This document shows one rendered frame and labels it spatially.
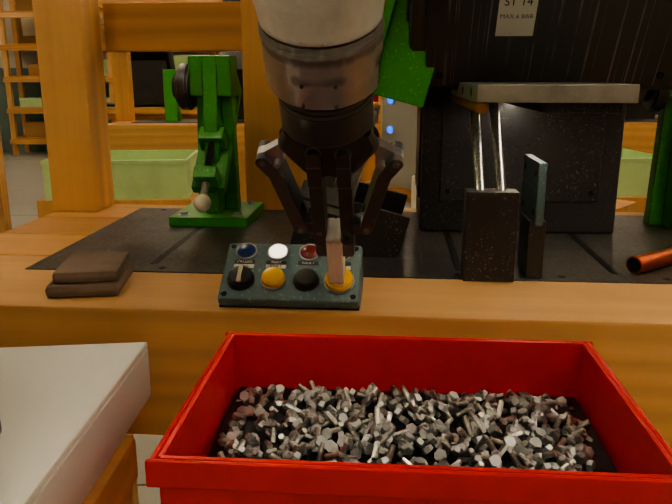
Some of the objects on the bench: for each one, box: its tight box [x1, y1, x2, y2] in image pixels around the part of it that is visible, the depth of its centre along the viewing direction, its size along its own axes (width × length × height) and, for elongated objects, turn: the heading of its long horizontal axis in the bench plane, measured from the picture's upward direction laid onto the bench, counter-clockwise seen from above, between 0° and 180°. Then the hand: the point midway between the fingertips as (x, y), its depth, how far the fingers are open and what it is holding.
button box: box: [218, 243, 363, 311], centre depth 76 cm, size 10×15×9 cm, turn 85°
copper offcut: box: [626, 247, 672, 274], centre depth 88 cm, size 9×2×2 cm, turn 124°
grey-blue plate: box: [517, 154, 548, 278], centre depth 86 cm, size 10×2×14 cm, turn 175°
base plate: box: [25, 208, 672, 284], centre depth 104 cm, size 42×110×2 cm, turn 85°
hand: (336, 251), depth 69 cm, fingers closed
